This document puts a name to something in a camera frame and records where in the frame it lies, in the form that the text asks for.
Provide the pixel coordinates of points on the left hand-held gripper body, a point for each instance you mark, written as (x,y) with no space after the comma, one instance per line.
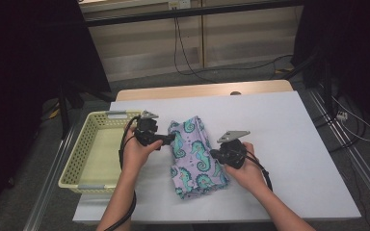
(146,133)

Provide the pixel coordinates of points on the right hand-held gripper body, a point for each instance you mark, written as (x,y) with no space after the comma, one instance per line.
(232,154)

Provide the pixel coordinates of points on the purple seahorse print garment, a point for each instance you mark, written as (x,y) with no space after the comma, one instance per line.
(192,160)

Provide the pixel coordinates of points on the yellow perforated plastic basket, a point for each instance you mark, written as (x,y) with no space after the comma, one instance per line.
(99,154)

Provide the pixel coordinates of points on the person's left hand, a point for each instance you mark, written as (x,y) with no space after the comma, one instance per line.
(135,157)

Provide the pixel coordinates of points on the person's right hand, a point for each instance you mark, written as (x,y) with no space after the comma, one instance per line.
(247,176)

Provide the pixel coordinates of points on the light wooden table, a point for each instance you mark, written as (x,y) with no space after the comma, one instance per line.
(173,91)

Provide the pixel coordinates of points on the white table cover sheet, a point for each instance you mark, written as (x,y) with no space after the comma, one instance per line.
(302,179)

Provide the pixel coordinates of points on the black tripod stand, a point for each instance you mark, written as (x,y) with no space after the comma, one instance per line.
(64,112)

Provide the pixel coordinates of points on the black metal stand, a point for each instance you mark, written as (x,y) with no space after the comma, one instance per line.
(326,86)

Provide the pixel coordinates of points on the black horizontal bar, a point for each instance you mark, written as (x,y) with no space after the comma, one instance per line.
(189,12)

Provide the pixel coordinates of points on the black curtain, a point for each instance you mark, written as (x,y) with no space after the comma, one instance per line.
(359,48)
(22,80)

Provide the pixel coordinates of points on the aluminium floor rail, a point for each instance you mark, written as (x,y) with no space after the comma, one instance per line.
(49,179)
(359,160)

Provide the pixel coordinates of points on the white wall socket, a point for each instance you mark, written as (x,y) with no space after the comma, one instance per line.
(179,4)

